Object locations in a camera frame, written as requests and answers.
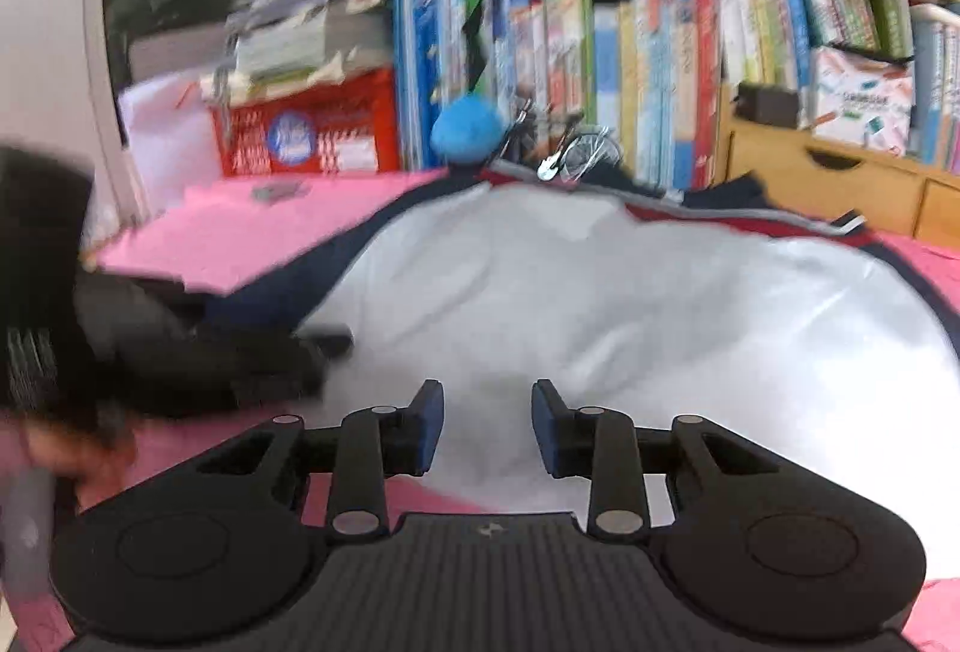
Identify round blue plush ball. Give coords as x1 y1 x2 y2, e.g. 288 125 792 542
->
430 97 503 161

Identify miniature bicycle model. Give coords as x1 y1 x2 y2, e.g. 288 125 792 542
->
499 104 623 184

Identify white and navy jacket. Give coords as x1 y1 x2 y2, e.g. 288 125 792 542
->
199 168 960 582

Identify white window frame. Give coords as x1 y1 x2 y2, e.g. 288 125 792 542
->
82 0 301 225

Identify white printed box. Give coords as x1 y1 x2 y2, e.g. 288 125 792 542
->
810 47 916 154

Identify black power adapter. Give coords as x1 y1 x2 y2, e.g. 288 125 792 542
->
735 82 800 128

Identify row of slanted thin books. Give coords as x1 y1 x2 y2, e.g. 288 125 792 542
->
709 0 920 98

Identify row of pastel spine books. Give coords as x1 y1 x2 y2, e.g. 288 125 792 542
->
911 7 960 173

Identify row of children's books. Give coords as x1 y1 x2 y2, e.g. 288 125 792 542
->
390 0 722 192

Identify pink blanket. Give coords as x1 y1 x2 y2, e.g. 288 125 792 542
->
0 168 960 652

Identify wooden drawer organizer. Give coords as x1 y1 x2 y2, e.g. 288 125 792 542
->
724 115 960 240

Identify red plastic crate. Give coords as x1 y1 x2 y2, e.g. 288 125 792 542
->
210 70 402 177

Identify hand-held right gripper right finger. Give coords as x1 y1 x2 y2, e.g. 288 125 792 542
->
531 380 781 543

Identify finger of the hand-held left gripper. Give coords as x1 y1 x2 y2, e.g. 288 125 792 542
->
161 325 353 417

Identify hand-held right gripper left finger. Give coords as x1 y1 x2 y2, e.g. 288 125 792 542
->
196 380 445 543

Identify person's left hand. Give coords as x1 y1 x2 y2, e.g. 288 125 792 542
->
22 425 137 510

